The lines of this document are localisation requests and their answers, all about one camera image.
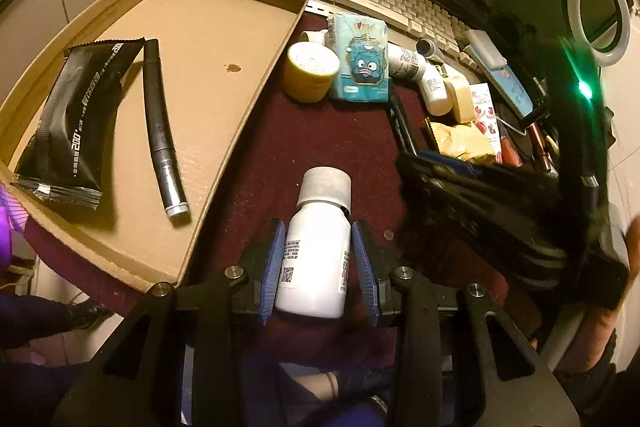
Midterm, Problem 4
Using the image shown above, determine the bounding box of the blue book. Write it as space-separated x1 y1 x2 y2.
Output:
462 42 533 118

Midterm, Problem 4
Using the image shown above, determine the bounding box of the person's foot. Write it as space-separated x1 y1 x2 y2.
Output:
295 369 393 413

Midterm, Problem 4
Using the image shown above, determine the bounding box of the black marker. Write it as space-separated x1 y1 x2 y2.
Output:
387 94 418 155

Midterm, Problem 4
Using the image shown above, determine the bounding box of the copper cosmetic tube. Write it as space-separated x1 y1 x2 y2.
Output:
525 122 556 168

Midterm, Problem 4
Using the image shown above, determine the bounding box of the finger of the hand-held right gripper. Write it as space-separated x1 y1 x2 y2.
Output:
397 151 558 208
415 179 566 278

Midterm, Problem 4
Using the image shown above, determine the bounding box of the black foil packet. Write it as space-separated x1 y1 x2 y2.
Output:
11 38 146 211

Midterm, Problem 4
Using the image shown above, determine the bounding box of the white spray bottle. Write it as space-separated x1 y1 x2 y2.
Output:
417 62 451 116

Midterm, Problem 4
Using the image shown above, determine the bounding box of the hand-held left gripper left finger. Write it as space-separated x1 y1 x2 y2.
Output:
52 219 288 427

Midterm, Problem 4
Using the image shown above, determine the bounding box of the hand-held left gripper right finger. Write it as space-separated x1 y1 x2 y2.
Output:
351 220 582 427

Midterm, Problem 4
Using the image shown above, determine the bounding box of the white pill bottle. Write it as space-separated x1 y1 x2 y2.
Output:
274 167 353 320

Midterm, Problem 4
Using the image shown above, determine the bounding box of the dark round object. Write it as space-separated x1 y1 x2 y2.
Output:
416 38 442 60

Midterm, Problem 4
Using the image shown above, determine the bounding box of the white bottle green label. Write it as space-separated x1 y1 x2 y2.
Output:
387 44 427 81

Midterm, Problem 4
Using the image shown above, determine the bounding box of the red lip gloss tube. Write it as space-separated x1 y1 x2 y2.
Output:
500 127 523 165

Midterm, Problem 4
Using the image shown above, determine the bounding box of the white foam block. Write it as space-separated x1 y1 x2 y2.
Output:
465 29 506 62

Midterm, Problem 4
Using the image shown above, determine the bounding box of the yellow round jar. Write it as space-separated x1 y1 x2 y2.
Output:
281 42 341 104

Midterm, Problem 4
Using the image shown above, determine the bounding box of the masking tape roll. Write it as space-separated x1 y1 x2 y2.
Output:
445 76 475 124

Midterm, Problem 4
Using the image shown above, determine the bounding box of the gold foil packet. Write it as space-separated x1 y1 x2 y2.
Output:
424 117 496 162

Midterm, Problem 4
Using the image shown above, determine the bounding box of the red print packet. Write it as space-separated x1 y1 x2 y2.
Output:
470 83 503 162

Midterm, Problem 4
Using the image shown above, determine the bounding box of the person's leg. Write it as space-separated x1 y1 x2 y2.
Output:
0 294 113 350

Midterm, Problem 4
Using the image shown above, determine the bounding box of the person's right hand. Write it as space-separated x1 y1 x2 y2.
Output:
584 214 640 373

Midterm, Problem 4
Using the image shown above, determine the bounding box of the maroon tablecloth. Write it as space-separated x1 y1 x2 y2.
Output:
20 14 566 373

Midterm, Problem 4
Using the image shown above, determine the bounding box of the cardboard box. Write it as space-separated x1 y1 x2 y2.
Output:
0 0 313 293

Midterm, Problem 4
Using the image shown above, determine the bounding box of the blue tissue pack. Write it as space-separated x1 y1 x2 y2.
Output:
327 13 392 104

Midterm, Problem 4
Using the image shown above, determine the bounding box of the black tube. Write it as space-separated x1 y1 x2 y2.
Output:
142 38 191 224

